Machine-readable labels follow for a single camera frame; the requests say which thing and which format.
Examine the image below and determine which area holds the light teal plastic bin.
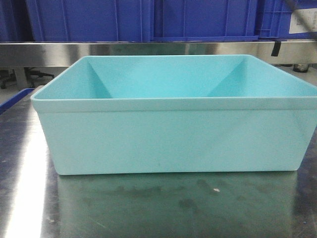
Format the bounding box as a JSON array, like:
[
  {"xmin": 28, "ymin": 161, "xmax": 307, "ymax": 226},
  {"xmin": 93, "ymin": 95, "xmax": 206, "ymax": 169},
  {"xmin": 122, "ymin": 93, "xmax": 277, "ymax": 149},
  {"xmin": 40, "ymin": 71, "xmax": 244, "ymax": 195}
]
[{"xmin": 31, "ymin": 55, "xmax": 317, "ymax": 175}]

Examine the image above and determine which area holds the blue crate middle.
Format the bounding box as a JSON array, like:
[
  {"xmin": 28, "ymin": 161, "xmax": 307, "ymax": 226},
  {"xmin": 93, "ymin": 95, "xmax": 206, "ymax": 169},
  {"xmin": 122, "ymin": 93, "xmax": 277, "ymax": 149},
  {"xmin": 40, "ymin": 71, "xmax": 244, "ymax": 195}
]
[{"xmin": 153, "ymin": 0, "xmax": 259, "ymax": 42}]

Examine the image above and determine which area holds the black tape strip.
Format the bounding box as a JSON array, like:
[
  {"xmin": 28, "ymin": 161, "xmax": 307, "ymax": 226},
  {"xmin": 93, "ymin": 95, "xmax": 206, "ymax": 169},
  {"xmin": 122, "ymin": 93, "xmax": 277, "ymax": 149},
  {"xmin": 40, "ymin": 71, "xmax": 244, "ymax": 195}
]
[{"xmin": 271, "ymin": 41, "xmax": 281, "ymax": 57}]

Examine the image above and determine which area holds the blue crate right with label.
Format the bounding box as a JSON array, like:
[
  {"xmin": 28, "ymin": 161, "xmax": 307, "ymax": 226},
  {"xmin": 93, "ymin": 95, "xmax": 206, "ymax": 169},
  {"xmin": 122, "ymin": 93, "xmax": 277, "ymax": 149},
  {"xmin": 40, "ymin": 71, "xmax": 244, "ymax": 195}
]
[{"xmin": 255, "ymin": 0, "xmax": 317, "ymax": 40}]

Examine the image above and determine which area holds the black office chair base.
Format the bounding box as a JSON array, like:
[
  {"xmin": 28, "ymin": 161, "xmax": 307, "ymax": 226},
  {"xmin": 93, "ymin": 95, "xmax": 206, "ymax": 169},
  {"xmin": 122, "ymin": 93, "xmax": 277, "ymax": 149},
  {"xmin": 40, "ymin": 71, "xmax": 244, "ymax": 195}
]
[{"xmin": 0, "ymin": 67, "xmax": 55, "ymax": 90}]

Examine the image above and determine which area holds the large blue crate left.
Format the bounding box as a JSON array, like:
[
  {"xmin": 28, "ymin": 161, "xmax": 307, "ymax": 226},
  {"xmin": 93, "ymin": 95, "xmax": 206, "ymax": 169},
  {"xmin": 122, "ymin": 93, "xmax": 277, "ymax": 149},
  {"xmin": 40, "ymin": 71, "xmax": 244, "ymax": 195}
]
[{"xmin": 0, "ymin": 0, "xmax": 154, "ymax": 42}]

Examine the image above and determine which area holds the white paper label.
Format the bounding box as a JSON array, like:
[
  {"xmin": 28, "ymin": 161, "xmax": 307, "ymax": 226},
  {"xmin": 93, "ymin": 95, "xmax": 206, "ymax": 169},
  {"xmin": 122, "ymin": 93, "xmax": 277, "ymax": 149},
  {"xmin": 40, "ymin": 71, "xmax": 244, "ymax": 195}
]
[{"xmin": 289, "ymin": 8, "xmax": 317, "ymax": 34}]

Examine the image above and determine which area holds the stainless steel shelf rail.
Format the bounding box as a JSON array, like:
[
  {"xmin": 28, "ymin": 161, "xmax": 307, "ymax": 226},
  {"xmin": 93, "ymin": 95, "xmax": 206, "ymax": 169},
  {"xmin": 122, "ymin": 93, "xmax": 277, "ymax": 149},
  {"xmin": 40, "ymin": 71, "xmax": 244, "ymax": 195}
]
[{"xmin": 0, "ymin": 40, "xmax": 317, "ymax": 67}]

